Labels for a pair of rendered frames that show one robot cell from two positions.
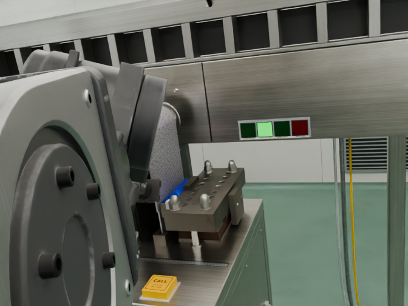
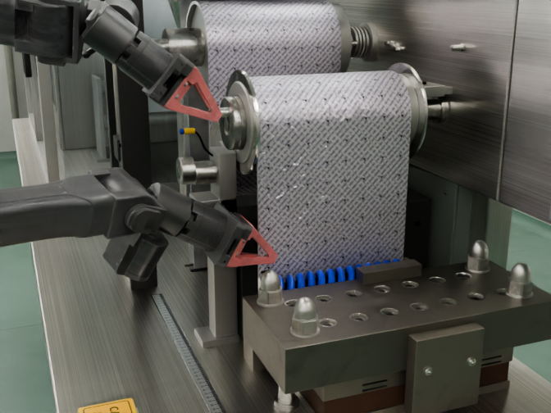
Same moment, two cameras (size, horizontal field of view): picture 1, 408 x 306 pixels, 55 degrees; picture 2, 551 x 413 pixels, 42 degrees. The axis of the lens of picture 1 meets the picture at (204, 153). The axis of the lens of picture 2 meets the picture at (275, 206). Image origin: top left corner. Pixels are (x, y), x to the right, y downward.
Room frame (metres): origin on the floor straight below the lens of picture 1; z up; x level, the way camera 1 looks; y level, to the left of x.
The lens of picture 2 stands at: (0.54, -0.56, 1.44)
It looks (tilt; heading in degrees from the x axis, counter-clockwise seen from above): 17 degrees down; 48
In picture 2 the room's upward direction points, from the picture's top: straight up
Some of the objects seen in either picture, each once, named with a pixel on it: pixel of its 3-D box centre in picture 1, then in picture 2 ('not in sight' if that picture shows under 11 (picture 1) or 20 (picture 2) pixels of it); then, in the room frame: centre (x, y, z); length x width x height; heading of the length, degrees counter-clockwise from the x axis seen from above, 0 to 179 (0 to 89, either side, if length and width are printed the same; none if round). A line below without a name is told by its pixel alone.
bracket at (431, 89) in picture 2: not in sight; (427, 88); (1.45, 0.12, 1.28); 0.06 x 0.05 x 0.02; 159
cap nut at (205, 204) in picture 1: (204, 201); (305, 314); (1.09, 0.02, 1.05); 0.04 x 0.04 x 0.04
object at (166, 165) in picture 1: (167, 172); (334, 223); (1.26, 0.13, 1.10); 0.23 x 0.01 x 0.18; 159
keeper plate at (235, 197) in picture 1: (237, 203); (444, 370); (1.24, -0.09, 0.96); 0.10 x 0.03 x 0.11; 159
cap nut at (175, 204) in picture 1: (174, 201); (270, 286); (1.12, 0.11, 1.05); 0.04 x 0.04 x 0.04
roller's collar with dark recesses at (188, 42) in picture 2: not in sight; (183, 47); (1.24, 0.47, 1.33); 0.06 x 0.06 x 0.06; 69
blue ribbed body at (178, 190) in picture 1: (177, 192); (342, 278); (1.26, 0.11, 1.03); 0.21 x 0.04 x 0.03; 159
